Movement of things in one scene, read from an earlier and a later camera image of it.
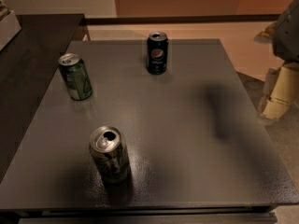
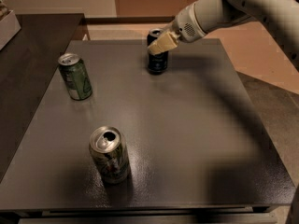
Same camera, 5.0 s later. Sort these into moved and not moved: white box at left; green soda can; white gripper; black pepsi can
Moved: white gripper
Not moved: white box at left; green soda can; black pepsi can
